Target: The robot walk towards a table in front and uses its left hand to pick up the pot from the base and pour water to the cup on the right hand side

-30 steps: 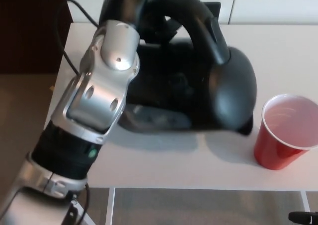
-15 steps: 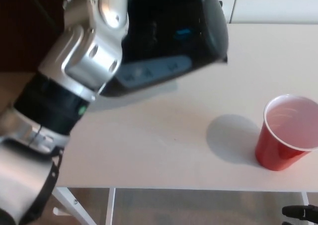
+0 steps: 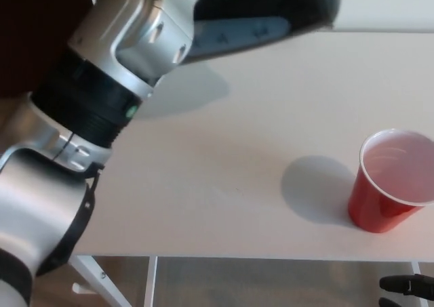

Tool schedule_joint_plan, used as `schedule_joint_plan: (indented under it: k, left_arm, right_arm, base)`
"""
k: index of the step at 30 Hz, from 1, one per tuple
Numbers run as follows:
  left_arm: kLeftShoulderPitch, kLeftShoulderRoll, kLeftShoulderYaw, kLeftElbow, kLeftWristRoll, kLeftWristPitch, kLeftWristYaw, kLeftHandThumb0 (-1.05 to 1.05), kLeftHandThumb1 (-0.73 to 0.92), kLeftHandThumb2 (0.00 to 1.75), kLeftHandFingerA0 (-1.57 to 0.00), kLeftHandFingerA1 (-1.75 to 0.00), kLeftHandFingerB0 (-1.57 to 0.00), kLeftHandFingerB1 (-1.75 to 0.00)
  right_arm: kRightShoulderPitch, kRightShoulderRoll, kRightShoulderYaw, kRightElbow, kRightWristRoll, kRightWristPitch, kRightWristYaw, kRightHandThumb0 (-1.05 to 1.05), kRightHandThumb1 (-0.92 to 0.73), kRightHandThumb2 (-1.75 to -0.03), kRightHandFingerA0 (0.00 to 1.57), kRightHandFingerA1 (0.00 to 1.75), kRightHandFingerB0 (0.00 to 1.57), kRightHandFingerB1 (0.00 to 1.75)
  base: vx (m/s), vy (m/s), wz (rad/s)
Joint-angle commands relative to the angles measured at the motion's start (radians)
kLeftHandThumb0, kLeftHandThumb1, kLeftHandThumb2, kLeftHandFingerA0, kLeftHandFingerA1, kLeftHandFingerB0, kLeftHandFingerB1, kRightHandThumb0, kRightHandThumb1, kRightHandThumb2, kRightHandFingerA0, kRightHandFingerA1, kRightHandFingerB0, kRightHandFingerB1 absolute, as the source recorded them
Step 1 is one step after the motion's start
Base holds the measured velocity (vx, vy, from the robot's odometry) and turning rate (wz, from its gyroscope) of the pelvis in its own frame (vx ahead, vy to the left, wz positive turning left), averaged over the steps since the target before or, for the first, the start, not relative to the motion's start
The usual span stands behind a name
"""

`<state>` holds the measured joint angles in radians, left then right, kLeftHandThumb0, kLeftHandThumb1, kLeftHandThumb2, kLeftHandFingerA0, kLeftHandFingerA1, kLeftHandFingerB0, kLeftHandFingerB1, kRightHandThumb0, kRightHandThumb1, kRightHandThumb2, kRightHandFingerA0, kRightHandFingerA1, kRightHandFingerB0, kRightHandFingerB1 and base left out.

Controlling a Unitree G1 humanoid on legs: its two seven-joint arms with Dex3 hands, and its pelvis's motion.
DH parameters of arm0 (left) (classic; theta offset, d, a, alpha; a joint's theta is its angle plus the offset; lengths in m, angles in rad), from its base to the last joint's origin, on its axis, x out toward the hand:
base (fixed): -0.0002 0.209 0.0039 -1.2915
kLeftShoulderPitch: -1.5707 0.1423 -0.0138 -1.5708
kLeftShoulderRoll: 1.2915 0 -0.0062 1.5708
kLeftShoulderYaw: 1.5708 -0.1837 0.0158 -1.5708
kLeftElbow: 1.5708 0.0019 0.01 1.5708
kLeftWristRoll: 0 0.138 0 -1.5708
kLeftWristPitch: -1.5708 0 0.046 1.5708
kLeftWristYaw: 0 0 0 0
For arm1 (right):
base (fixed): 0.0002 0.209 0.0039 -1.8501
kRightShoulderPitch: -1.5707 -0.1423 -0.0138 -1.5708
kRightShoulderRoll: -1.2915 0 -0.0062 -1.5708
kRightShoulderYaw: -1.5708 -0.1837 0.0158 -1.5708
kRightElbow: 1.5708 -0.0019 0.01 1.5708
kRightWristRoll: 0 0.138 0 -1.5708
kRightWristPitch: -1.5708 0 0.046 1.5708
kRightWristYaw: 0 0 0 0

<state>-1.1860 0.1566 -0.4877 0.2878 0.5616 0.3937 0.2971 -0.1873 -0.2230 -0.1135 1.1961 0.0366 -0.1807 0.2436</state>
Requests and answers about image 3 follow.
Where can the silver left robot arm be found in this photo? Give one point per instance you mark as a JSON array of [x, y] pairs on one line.
[[84, 93]]

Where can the white metal table leg frame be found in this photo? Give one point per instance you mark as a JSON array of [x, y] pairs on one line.
[[417, 268], [89, 276]]

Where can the red plastic cup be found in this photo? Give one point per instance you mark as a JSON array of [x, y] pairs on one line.
[[376, 212]]

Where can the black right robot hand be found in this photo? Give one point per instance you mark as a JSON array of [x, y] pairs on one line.
[[417, 285]]

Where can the black electric kettle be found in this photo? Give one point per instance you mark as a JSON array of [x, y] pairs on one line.
[[264, 5]]

